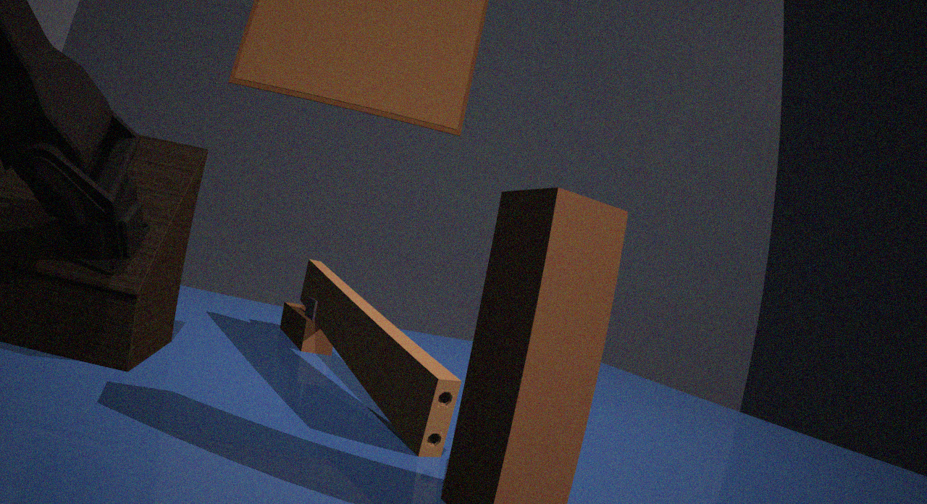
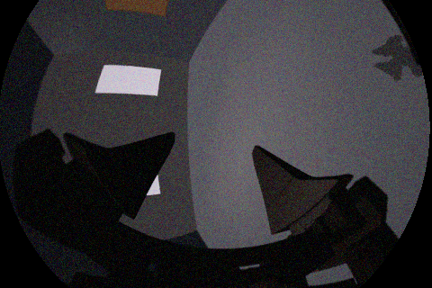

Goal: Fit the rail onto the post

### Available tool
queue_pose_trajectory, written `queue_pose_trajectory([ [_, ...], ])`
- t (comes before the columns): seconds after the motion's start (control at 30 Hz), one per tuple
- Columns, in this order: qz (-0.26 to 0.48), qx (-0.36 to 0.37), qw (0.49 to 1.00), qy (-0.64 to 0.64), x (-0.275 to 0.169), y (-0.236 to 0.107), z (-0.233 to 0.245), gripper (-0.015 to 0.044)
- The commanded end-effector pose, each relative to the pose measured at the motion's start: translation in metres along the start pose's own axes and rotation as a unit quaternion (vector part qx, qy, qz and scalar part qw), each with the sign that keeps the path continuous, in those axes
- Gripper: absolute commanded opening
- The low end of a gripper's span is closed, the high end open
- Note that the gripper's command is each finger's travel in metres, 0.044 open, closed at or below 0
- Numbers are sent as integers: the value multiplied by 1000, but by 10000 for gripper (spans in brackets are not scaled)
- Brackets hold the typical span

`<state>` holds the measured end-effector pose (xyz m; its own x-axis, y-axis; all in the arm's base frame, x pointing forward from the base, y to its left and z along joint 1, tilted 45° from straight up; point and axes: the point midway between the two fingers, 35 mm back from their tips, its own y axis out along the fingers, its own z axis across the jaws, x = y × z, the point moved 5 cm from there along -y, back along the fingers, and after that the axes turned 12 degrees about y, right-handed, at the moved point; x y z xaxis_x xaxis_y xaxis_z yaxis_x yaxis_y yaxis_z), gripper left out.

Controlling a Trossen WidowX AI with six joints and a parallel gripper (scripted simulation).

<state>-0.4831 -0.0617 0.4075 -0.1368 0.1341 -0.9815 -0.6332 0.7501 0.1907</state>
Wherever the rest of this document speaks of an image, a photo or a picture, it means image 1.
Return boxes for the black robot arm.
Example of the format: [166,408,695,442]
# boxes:
[0,0,150,276]

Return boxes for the long brown wooden rail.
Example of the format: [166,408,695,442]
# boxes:
[300,259,461,457]

